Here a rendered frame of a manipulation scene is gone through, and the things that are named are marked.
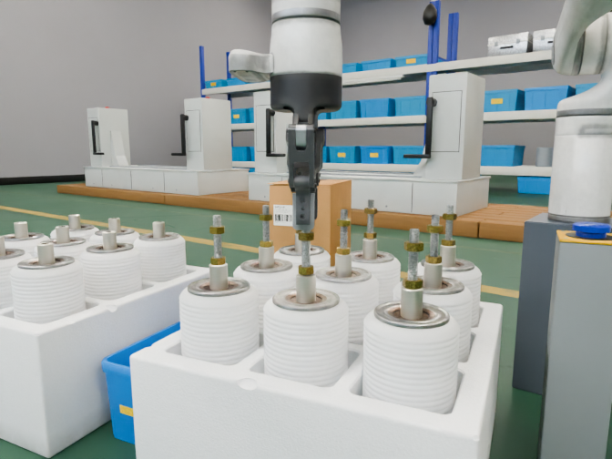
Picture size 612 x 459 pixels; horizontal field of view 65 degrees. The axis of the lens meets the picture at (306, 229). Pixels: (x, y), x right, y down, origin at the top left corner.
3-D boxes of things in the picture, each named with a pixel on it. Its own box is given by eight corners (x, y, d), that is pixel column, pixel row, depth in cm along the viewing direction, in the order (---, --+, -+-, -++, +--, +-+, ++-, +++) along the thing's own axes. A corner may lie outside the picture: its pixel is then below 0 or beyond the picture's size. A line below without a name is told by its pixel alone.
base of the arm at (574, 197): (553, 214, 88) (561, 119, 85) (612, 219, 82) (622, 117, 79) (542, 220, 80) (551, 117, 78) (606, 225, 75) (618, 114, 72)
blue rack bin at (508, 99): (490, 116, 523) (492, 96, 520) (527, 114, 501) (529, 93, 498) (476, 112, 484) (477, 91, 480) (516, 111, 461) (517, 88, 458)
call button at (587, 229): (570, 236, 60) (571, 220, 60) (606, 239, 59) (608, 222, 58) (572, 241, 57) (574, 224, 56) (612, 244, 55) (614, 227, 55)
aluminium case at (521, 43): (499, 64, 505) (501, 44, 502) (537, 59, 482) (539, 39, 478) (485, 57, 473) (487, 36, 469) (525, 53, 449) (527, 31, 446)
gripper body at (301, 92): (342, 64, 45) (341, 164, 47) (341, 76, 53) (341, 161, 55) (263, 65, 46) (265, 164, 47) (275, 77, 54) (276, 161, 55)
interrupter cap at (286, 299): (329, 317, 49) (329, 311, 49) (261, 310, 51) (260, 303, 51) (346, 296, 56) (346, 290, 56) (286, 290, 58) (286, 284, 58)
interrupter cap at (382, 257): (341, 263, 72) (341, 259, 72) (350, 253, 79) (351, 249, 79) (391, 267, 70) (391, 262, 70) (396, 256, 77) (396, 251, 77)
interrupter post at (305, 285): (312, 307, 52) (312, 278, 52) (291, 304, 53) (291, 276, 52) (319, 300, 54) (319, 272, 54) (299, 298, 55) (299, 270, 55)
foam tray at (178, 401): (283, 364, 94) (282, 276, 91) (495, 410, 78) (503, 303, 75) (137, 492, 59) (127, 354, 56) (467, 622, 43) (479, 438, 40)
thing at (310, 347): (334, 482, 51) (335, 319, 48) (251, 463, 54) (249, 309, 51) (354, 432, 59) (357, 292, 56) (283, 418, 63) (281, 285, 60)
